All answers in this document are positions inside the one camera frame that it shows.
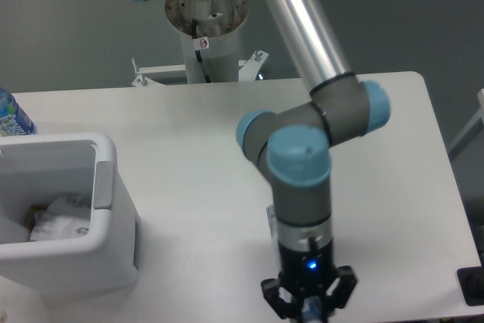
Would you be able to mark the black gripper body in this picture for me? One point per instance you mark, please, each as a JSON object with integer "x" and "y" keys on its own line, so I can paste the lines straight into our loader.
{"x": 307, "y": 274}

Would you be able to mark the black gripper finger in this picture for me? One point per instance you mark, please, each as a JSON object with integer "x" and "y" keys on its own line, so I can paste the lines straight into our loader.
{"x": 284, "y": 295}
{"x": 339, "y": 296}

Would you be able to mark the crushed clear plastic bottle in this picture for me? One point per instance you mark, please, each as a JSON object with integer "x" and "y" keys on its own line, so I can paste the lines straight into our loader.
{"x": 311, "y": 307}

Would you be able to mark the white paper wrapper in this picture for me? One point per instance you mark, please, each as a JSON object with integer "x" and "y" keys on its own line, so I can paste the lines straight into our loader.
{"x": 67, "y": 217}

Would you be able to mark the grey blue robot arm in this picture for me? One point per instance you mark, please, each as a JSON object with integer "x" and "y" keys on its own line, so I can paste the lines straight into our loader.
{"x": 291, "y": 148}

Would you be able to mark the white trash can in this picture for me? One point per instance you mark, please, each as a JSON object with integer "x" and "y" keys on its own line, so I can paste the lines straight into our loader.
{"x": 36, "y": 170}

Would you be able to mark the blue labelled water bottle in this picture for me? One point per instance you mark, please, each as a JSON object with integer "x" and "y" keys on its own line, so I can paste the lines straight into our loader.
{"x": 14, "y": 120}

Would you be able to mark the black table clamp mount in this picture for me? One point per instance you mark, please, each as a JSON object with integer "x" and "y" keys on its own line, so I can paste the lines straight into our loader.
{"x": 471, "y": 282}

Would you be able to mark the white frame at right edge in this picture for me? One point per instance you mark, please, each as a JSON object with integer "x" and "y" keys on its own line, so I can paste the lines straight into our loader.
{"x": 468, "y": 132}

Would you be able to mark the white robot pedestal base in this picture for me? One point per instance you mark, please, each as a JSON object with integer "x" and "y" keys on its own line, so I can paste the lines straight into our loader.
{"x": 209, "y": 31}

